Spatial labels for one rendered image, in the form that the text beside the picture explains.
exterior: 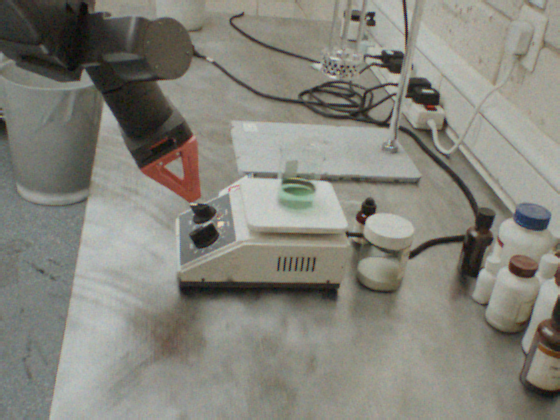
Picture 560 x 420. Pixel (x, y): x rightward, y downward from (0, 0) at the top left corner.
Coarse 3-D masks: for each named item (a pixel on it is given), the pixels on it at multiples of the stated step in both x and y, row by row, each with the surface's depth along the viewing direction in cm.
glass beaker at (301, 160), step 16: (288, 144) 87; (304, 144) 88; (320, 144) 86; (288, 160) 84; (304, 160) 88; (320, 160) 86; (288, 176) 85; (304, 176) 84; (320, 176) 86; (288, 192) 85; (304, 192) 85; (288, 208) 86; (304, 208) 86
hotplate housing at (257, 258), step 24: (240, 216) 88; (240, 240) 84; (264, 240) 84; (288, 240) 85; (312, 240) 85; (336, 240) 86; (192, 264) 84; (216, 264) 84; (240, 264) 85; (264, 264) 85; (288, 264) 86; (312, 264) 86; (336, 264) 87
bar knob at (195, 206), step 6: (192, 204) 91; (198, 204) 91; (204, 204) 90; (192, 210) 91; (198, 210) 91; (204, 210) 90; (210, 210) 90; (198, 216) 91; (204, 216) 91; (210, 216) 90; (198, 222) 90; (204, 222) 90
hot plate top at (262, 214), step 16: (240, 192) 91; (256, 192) 90; (272, 192) 90; (320, 192) 92; (256, 208) 86; (272, 208) 87; (320, 208) 88; (336, 208) 89; (256, 224) 83; (272, 224) 84; (288, 224) 84; (304, 224) 84; (320, 224) 85; (336, 224) 85
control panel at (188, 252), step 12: (216, 204) 93; (228, 204) 91; (180, 216) 94; (192, 216) 93; (216, 216) 90; (228, 216) 89; (180, 228) 92; (192, 228) 90; (228, 228) 87; (180, 240) 89; (216, 240) 86; (228, 240) 85; (180, 252) 87; (192, 252) 86; (204, 252) 85; (180, 264) 85
